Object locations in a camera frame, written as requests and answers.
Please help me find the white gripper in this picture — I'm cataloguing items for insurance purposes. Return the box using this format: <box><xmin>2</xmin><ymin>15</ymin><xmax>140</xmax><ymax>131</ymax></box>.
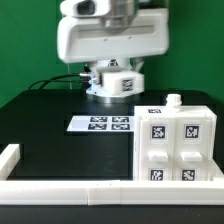
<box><xmin>57</xmin><ymin>8</ymin><xmax>169</xmax><ymax>63</ymax></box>

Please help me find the white cabinet door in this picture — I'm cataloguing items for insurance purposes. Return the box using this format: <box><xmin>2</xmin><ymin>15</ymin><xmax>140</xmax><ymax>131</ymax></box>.
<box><xmin>139</xmin><ymin>117</ymin><xmax>175</xmax><ymax>181</ymax></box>
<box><xmin>173</xmin><ymin>117</ymin><xmax>211</xmax><ymax>181</ymax></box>

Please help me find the white cabinet body box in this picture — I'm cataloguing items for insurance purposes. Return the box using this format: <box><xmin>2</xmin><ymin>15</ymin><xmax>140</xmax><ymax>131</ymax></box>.
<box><xmin>133</xmin><ymin>94</ymin><xmax>222</xmax><ymax>181</ymax></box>

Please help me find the white cabinet top block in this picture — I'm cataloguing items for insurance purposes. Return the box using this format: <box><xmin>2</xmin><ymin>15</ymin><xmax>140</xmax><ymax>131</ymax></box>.
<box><xmin>98</xmin><ymin>71</ymin><xmax>144</xmax><ymax>98</ymax></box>

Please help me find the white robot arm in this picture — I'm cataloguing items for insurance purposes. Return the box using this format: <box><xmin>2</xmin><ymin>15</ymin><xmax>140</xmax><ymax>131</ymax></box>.
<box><xmin>57</xmin><ymin>0</ymin><xmax>169</xmax><ymax>103</ymax></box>

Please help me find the white flat marker plate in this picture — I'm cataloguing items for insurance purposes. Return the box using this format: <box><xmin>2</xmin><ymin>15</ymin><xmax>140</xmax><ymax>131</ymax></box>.
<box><xmin>67</xmin><ymin>115</ymin><xmax>134</xmax><ymax>132</ymax></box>

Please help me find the black cable bundle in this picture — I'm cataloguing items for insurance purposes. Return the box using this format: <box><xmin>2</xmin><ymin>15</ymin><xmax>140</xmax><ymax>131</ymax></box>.
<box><xmin>27</xmin><ymin>73</ymin><xmax>92</xmax><ymax>91</ymax></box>

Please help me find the white U-shaped fence frame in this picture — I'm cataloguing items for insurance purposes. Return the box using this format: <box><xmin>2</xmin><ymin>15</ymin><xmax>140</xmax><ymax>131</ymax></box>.
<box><xmin>0</xmin><ymin>144</ymin><xmax>224</xmax><ymax>205</ymax></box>

